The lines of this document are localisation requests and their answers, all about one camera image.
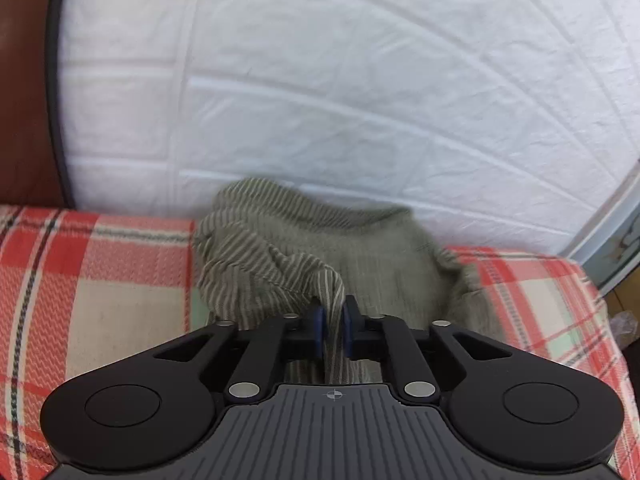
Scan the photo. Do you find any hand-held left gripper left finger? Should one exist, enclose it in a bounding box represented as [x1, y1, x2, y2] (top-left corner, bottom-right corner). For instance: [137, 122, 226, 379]
[152, 296, 327, 404]

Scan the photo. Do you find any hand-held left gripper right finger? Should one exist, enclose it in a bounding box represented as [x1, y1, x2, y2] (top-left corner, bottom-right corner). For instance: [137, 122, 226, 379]
[342, 295, 515, 404]

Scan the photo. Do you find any olive patterned garment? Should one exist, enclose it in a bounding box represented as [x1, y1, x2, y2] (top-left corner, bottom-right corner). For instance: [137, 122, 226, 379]
[192, 176, 493, 386]

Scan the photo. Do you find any red plaid bed sheet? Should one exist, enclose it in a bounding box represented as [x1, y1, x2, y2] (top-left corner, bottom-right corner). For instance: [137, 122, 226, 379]
[0, 203, 640, 480]

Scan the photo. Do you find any clear plastic bag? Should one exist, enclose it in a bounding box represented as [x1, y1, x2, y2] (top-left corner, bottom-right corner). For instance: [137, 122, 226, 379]
[609, 310, 640, 352]

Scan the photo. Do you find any pale green door with drawing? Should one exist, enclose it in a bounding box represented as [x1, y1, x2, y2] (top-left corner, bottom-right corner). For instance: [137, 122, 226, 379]
[582, 200, 640, 297]

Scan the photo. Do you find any brown wooden headboard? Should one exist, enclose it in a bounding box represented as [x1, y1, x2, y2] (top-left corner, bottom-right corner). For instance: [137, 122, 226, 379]
[0, 0, 76, 208]

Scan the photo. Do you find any white door frame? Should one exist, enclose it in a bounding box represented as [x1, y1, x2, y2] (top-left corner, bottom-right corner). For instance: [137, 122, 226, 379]
[560, 157, 640, 263]

